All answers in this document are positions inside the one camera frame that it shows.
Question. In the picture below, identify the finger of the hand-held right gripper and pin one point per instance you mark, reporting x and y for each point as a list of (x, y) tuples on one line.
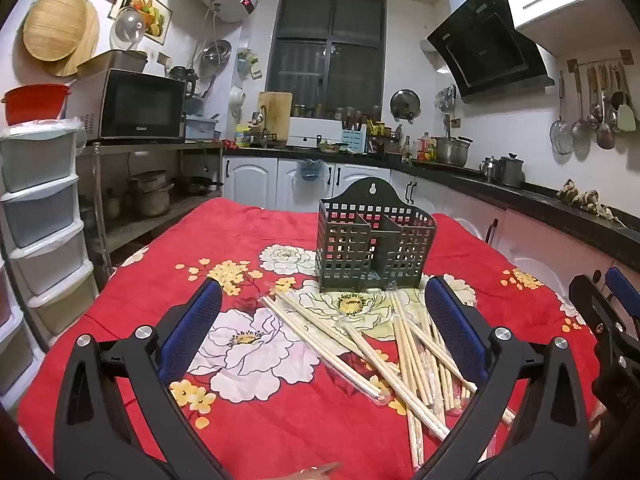
[(592, 310), (625, 292)]

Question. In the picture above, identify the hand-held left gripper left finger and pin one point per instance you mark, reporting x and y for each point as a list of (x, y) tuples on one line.
[(192, 325)]

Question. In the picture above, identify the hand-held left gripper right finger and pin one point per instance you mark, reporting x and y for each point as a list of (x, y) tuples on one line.
[(455, 330)]

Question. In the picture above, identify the bunch of wooden chopsticks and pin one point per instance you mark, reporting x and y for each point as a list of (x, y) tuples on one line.
[(320, 340)]

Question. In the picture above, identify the dark plastic utensil holder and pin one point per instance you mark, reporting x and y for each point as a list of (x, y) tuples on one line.
[(350, 245)]

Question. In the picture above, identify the row of hanging kitchen utensils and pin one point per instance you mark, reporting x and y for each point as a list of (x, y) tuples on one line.
[(605, 120)]

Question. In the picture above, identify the bunch of garlic bulbs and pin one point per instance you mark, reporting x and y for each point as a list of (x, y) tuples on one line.
[(582, 199)]

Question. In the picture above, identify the black kitchen countertop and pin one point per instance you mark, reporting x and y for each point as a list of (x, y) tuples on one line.
[(550, 205)]

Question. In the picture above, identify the stacked steel pots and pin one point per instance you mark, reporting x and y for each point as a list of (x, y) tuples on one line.
[(152, 195)]

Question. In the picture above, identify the black frying pan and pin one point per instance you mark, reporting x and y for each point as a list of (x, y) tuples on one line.
[(202, 186)]

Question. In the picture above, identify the red floral blanket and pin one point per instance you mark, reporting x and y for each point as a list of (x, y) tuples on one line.
[(280, 435)]

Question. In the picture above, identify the small metal jar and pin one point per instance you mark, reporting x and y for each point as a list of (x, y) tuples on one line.
[(112, 207)]

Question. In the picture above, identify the steel canister with lid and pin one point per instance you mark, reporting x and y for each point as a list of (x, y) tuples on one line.
[(511, 172)]

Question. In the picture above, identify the white lower cabinets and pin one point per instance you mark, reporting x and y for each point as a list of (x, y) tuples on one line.
[(260, 180)]

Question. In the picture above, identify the small steel teapot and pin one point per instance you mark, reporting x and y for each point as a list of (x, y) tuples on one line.
[(489, 169)]

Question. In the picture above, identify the large steel stockpot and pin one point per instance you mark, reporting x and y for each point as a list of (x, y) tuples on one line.
[(452, 152)]

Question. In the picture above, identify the metal shelf rack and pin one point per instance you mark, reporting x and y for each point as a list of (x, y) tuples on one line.
[(150, 147)]

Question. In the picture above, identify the red label oil bottle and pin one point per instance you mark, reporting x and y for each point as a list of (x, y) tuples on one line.
[(425, 149)]

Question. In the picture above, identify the plastic drawer unit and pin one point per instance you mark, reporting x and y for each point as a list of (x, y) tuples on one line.
[(45, 210)]

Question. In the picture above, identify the blue plastic bag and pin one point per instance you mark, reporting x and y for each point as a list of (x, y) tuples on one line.
[(311, 170)]

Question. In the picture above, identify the yellow plastic container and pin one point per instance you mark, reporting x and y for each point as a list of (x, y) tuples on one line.
[(243, 136)]

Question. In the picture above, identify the blue dish tray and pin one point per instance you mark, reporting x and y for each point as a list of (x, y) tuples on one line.
[(202, 129)]

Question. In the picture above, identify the cluster of condiment bottles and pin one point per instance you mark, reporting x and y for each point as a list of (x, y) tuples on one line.
[(390, 142)]

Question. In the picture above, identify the blue knife holder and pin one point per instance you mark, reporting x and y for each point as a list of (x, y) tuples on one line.
[(354, 140)]

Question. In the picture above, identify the metal sink faucet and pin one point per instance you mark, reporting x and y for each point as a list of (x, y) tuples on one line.
[(261, 120)]

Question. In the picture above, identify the bowl of food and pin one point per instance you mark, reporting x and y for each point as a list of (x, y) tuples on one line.
[(332, 148)]

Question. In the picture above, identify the black microwave oven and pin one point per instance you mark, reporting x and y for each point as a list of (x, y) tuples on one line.
[(140, 105)]

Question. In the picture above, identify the rectangular wooden cutting board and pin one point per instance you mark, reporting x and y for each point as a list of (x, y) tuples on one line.
[(277, 115)]

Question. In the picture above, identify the white hanging jug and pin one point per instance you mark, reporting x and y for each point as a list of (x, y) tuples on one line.
[(236, 102)]

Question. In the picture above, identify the white countertop box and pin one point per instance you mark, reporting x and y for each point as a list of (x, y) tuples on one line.
[(315, 132)]

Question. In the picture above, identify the hanging steel pot lid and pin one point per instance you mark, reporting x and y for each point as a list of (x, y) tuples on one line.
[(405, 105)]

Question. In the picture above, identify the hanging metal spoons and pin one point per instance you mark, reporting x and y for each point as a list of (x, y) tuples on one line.
[(446, 99)]

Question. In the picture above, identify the black blender jug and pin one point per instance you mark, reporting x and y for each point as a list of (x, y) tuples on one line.
[(181, 80)]

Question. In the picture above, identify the row of windowsill jars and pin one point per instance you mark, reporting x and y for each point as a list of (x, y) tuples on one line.
[(340, 112)]

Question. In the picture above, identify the red plastic basin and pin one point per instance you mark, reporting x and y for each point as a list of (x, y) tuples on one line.
[(35, 105)]

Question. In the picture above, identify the black range hood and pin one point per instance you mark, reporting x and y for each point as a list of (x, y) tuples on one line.
[(490, 55)]

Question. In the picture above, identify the hanging steel bowl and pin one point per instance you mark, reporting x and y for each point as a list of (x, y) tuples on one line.
[(216, 52)]

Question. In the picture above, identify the rectangular metal tub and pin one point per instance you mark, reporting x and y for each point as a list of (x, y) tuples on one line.
[(115, 62)]

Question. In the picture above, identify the glass pot lid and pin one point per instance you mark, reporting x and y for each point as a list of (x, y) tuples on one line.
[(127, 30)]

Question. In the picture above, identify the dark framed window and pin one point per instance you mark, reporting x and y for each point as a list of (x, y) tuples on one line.
[(325, 50)]

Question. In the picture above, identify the round wooden board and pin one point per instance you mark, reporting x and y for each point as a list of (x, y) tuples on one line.
[(90, 35)]

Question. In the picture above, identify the round bamboo tray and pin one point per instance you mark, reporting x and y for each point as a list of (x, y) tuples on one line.
[(52, 22)]

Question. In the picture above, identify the hanging wall organizer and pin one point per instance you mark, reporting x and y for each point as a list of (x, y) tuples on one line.
[(249, 62)]

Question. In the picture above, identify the fruit wall poster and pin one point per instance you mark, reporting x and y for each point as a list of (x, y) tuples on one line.
[(155, 15)]

